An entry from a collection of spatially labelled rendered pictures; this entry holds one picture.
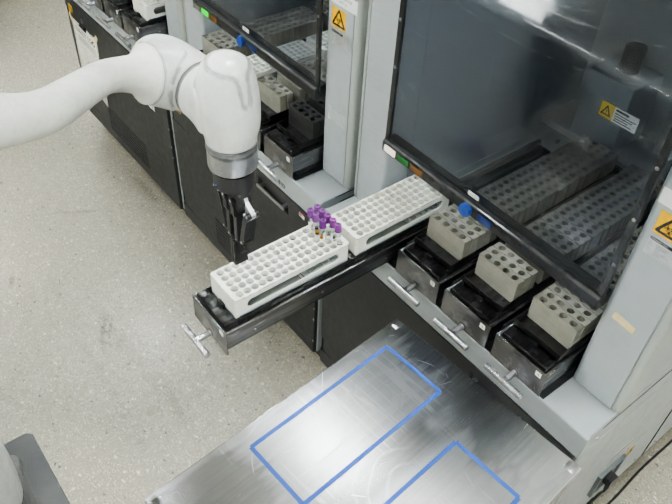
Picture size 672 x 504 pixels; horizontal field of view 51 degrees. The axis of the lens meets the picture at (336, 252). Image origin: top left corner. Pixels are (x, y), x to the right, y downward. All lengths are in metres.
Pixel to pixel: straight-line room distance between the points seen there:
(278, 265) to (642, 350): 0.73
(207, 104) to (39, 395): 1.51
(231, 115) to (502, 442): 0.74
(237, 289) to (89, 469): 0.98
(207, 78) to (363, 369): 0.62
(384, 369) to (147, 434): 1.09
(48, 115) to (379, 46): 0.81
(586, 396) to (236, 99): 0.92
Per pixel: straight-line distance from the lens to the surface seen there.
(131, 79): 1.23
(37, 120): 1.00
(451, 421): 1.34
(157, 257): 2.79
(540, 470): 1.33
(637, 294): 1.35
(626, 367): 1.46
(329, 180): 1.92
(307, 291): 1.53
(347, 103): 1.75
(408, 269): 1.64
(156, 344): 2.51
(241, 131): 1.18
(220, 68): 1.15
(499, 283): 1.55
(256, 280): 1.47
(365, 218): 1.62
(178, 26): 2.47
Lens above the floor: 1.93
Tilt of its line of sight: 44 degrees down
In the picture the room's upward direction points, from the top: 4 degrees clockwise
